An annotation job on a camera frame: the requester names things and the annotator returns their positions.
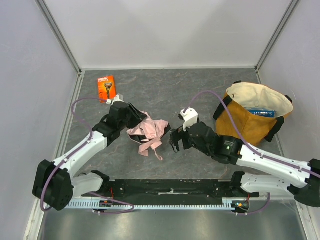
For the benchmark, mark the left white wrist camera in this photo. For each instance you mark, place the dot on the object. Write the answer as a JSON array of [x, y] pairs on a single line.
[[117, 98]]

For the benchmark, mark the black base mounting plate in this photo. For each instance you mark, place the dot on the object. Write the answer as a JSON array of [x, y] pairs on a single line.
[[173, 191]]

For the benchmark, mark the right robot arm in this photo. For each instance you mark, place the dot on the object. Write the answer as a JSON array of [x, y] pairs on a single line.
[[299, 178]]

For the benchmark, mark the pink folding umbrella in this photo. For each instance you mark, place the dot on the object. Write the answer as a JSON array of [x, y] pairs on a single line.
[[148, 135]]

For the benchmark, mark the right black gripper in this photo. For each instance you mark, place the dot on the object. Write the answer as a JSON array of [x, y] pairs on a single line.
[[182, 139]]

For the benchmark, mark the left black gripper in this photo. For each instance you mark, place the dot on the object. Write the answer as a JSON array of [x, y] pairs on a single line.
[[132, 114]]

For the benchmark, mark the white slotted cable duct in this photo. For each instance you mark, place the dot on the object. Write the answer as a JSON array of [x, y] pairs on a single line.
[[102, 204]]

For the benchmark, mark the orange Gillette razor box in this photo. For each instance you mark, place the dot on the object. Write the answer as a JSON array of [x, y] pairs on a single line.
[[106, 88]]

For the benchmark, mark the blue Harry's razor box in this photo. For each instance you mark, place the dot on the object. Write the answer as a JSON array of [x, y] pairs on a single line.
[[261, 111]]

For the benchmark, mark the orange canvas tote bag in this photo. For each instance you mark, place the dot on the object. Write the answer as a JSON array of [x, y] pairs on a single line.
[[253, 128]]

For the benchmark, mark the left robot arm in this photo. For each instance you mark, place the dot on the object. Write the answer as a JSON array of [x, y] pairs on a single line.
[[56, 183]]

